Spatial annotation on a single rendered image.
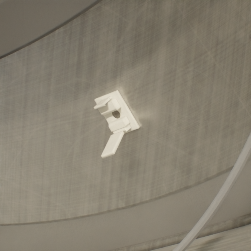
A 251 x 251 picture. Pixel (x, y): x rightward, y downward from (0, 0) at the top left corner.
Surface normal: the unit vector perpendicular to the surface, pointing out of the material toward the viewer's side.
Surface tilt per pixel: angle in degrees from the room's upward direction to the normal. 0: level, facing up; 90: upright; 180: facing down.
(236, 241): 90
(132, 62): 90
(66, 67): 90
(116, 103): 49
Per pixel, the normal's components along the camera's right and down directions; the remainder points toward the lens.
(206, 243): -0.68, -0.27
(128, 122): 0.70, -0.27
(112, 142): -0.63, -0.67
